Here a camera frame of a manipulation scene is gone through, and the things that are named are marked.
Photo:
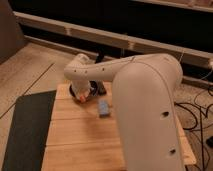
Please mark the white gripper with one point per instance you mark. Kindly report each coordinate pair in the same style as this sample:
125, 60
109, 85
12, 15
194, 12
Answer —
81, 88

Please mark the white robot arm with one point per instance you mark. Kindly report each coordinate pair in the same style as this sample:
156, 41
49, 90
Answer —
142, 94

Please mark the dark ceramic bowl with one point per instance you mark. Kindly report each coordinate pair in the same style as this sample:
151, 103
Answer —
97, 88

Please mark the blue sponge block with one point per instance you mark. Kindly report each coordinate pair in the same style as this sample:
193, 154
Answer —
103, 108

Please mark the black table leg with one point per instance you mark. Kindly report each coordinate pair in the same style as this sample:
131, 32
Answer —
100, 57

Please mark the dark floor mat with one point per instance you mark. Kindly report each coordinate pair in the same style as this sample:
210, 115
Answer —
28, 132

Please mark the wooden wall rail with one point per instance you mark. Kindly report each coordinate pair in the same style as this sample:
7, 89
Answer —
186, 55

